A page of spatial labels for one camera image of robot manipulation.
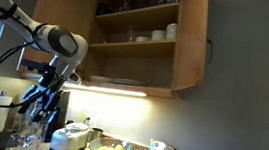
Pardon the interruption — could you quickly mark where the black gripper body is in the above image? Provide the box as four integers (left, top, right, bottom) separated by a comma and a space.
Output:
36, 69, 68, 97

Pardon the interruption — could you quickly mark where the silver cupboard door handle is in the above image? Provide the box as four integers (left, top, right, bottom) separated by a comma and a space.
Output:
15, 46, 27, 73
204, 37, 215, 64

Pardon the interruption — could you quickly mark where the metal cup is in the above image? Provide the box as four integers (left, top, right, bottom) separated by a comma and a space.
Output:
89, 127, 105, 144

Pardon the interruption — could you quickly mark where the short white bowl stack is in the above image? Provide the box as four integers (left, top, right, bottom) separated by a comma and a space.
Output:
150, 29, 167, 43

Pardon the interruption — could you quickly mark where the wooden cupboard carcass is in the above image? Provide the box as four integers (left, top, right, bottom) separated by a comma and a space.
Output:
82, 0, 191, 101

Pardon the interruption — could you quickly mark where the tall white bowl stack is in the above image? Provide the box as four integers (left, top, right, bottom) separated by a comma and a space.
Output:
164, 21, 178, 41

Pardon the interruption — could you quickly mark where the small white bowl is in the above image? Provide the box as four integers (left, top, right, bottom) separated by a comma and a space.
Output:
134, 35, 152, 44

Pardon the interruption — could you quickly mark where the black coffee maker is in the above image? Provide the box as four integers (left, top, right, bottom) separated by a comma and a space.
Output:
41, 87, 73, 144

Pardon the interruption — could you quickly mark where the white wall outlet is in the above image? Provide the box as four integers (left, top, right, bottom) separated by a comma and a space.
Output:
83, 114, 100, 129

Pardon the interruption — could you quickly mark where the clear glass tumbler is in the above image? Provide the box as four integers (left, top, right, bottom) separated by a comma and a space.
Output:
15, 132, 44, 150
26, 120, 50, 141

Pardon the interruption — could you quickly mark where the white plate stack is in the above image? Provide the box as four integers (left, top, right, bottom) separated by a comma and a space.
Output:
110, 77, 147, 88

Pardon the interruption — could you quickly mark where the clear drinking glass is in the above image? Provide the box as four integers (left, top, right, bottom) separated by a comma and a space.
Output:
125, 24, 139, 44

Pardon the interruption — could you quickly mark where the dark glassware group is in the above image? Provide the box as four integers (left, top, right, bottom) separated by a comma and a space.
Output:
115, 0, 181, 19

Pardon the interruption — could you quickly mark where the wooden cupboard door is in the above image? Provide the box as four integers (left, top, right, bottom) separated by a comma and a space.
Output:
169, 0, 214, 95
19, 0, 99, 87

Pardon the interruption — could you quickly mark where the under-cabinet light strip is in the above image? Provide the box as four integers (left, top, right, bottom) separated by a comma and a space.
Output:
62, 83, 149, 99

